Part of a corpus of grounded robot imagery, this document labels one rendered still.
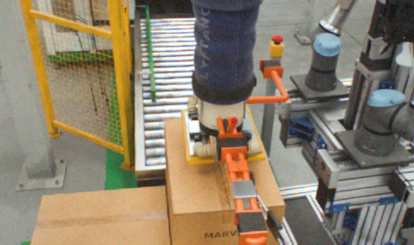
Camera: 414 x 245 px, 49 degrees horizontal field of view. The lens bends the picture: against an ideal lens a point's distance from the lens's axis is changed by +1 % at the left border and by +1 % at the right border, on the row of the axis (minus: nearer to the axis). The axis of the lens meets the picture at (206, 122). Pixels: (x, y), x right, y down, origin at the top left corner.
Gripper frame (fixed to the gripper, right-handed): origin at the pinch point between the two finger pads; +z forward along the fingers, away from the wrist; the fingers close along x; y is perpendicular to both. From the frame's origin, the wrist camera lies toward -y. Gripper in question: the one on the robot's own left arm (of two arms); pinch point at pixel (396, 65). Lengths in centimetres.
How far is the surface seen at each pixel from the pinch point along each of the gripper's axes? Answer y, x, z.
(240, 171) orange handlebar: 42, -2, 33
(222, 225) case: 44, -11, 65
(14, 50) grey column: 130, -155, 56
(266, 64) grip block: 12, -67, 31
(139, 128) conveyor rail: 66, -118, 93
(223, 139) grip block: 43, -19, 32
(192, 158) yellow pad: 52, -26, 45
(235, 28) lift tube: 38.0, -29.7, -1.8
